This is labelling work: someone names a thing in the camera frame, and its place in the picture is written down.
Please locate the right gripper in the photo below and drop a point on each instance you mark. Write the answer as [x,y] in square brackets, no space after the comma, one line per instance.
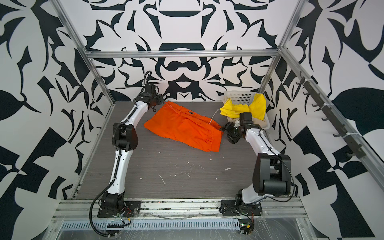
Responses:
[228,127]

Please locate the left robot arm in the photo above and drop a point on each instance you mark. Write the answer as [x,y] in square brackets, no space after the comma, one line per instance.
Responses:
[125,140]

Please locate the aluminium cage frame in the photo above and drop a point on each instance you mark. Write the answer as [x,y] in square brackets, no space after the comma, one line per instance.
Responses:
[371,161]

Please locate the white laundry basket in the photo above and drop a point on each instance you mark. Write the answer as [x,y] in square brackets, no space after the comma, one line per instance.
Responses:
[240,97]

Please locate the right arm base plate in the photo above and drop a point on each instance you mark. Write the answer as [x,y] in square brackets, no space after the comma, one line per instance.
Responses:
[228,208]

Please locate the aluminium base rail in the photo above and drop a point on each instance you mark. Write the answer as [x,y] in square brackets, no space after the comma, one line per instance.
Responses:
[171,209]

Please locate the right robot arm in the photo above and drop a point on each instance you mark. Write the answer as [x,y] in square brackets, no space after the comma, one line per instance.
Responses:
[272,175]

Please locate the orange shorts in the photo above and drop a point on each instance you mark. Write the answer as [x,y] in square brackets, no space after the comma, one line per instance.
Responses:
[180,124]

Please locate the white slotted cable duct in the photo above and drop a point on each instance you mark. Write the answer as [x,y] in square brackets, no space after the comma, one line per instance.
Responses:
[186,224]

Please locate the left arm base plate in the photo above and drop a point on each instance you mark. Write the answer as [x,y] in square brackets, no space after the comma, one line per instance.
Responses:
[126,209]

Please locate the yellow shorts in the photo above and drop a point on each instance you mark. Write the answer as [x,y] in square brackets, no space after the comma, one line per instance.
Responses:
[243,108]

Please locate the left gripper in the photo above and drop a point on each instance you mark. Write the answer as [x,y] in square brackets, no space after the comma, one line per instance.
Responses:
[161,99]

